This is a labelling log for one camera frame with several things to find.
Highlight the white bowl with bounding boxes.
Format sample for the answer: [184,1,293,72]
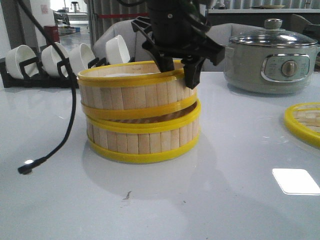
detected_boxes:
[41,42,69,77]
[5,44,36,80]
[105,35,131,65]
[69,43,96,76]

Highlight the red bin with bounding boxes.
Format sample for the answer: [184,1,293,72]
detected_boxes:
[43,25,60,43]

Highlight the grey chair right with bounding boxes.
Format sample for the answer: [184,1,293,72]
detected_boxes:
[201,23,262,72]

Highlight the liner paper in upper tier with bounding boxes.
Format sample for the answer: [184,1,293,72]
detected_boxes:
[104,72,160,78]

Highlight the glass pot lid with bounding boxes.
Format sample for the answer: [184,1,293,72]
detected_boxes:
[229,18,318,48]

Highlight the grey chair left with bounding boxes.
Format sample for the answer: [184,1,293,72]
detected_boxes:
[92,20,154,64]

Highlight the woven bamboo steamer lid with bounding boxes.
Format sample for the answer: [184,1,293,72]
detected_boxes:
[283,102,320,149]

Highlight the grey electric cooking pot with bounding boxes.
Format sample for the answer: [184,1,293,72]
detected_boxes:
[224,43,320,94]

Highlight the bamboo steamer base tier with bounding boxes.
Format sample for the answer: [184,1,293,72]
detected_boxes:
[86,100,201,164]

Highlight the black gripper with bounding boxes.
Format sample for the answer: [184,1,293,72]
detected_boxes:
[131,0,225,89]

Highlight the white bowl far left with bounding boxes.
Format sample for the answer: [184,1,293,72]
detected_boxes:
[5,44,36,80]

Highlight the black bowl rack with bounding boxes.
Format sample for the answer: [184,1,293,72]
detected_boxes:
[0,56,111,89]

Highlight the grey chair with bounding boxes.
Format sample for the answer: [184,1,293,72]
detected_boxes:
[92,20,154,64]
[201,23,262,72]

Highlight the black cable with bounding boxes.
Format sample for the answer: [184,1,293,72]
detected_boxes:
[14,0,77,175]

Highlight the white bowl right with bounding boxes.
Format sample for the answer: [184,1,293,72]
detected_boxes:
[105,35,131,65]

